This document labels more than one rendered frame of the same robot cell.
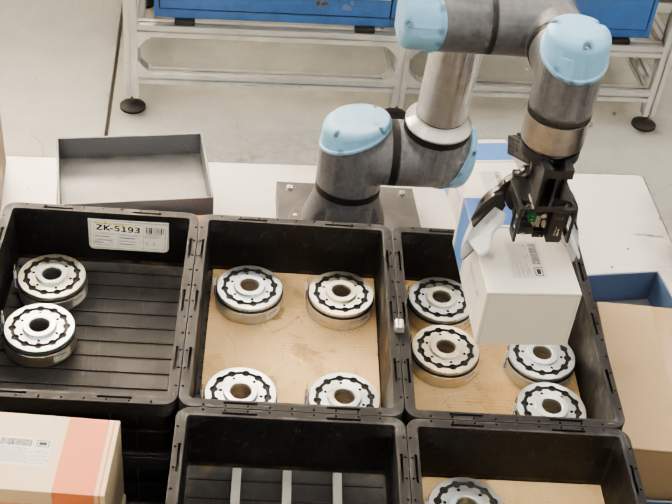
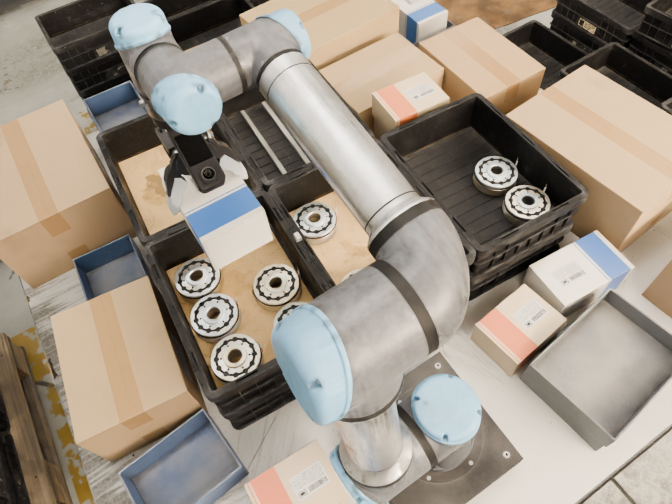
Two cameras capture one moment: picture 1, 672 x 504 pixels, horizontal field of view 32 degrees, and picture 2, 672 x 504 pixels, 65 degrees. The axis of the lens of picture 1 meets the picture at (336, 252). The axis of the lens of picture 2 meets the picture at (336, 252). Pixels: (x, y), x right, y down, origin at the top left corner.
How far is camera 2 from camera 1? 1.88 m
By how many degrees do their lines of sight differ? 82
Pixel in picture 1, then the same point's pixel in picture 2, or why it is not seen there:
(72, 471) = (393, 94)
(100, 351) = (462, 192)
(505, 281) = not seen: hidden behind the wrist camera
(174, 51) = not seen: outside the picture
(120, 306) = (481, 222)
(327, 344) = (351, 264)
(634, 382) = (147, 326)
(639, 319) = (151, 390)
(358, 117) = (448, 406)
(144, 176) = (611, 383)
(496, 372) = (242, 302)
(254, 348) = not seen: hidden behind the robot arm
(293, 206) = (484, 430)
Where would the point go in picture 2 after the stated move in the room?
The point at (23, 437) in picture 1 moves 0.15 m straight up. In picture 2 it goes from (426, 95) to (431, 43)
